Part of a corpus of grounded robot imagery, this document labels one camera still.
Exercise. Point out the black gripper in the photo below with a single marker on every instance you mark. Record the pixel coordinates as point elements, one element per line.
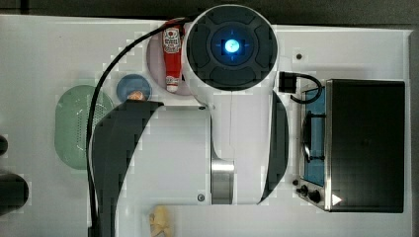
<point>287,82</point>

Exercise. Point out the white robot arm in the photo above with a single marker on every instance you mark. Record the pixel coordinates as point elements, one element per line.
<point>226,143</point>

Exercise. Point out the black toaster oven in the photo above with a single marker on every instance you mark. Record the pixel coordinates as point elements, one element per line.
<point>364,146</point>

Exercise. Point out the red ketchup bottle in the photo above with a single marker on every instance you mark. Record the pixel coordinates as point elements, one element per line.
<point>172,51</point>

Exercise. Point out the orange half toy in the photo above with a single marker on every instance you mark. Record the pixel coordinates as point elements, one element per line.
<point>137,96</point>

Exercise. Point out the small blue bowl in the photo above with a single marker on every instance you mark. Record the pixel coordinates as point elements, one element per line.
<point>130,83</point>

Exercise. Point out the peeled banana toy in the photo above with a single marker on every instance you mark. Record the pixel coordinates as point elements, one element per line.
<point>160,221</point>

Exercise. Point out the green oval colander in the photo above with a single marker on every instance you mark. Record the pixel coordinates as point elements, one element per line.
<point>71,115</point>

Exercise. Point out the black cylinder container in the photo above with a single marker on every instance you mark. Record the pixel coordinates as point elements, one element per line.
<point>3,145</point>

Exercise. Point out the black round pot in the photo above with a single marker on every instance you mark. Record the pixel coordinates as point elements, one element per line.
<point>14,193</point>

